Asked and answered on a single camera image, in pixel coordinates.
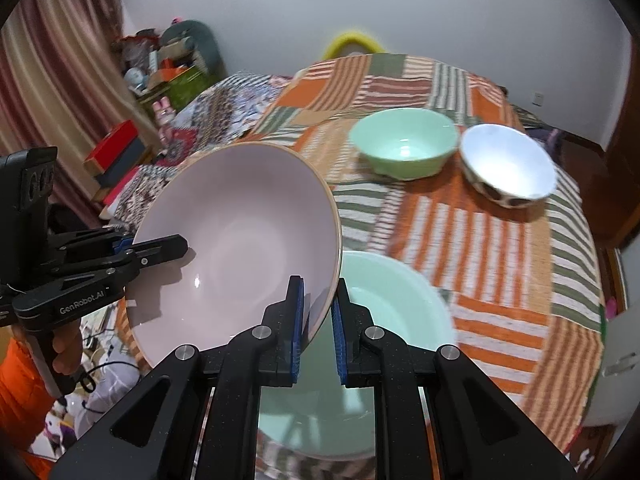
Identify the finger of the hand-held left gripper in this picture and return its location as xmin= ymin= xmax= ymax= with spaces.
xmin=50 ymin=234 xmax=189 ymax=291
xmin=49 ymin=226 xmax=135 ymax=262

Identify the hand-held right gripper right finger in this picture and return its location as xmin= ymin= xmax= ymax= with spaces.
xmin=330 ymin=277 xmax=576 ymax=480

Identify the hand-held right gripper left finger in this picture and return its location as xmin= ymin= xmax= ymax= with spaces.
xmin=50 ymin=276 xmax=306 ymax=480

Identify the pale green plate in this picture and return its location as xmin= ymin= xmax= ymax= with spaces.
xmin=255 ymin=251 xmax=457 ymax=461

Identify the pink bowl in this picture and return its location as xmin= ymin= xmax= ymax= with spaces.
xmin=125 ymin=142 xmax=343 ymax=368

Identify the pale green bowl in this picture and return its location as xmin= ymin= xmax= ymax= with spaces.
xmin=348 ymin=108 xmax=459 ymax=182

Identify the white spotted bowl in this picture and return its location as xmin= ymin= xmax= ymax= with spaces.
xmin=459 ymin=124 xmax=557 ymax=208

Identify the person's left hand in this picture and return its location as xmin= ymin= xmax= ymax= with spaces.
xmin=52 ymin=317 xmax=84 ymax=377

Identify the dark blue box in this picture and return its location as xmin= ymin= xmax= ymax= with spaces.
xmin=95 ymin=137 xmax=151 ymax=186

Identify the red box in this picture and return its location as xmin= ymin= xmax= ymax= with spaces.
xmin=84 ymin=120 xmax=141 ymax=173

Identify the striped brown curtain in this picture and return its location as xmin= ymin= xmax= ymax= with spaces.
xmin=0 ymin=0 xmax=161 ymax=226

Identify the striped patchwork tablecloth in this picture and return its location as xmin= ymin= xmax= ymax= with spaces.
xmin=240 ymin=52 xmax=608 ymax=480

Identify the patterned patchwork blanket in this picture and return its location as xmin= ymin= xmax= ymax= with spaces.
xmin=107 ymin=71 xmax=296 ymax=221

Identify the green cardboard box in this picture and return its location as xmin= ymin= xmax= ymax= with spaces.
xmin=137 ymin=65 xmax=211 ymax=116

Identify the white plastic cabinet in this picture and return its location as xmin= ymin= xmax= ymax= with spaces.
xmin=582 ymin=310 xmax=636 ymax=428

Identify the yellow foam tube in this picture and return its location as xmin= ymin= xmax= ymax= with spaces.
xmin=322 ymin=30 xmax=386 ymax=61

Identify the thin black cable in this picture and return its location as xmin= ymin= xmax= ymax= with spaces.
xmin=75 ymin=360 xmax=143 ymax=393

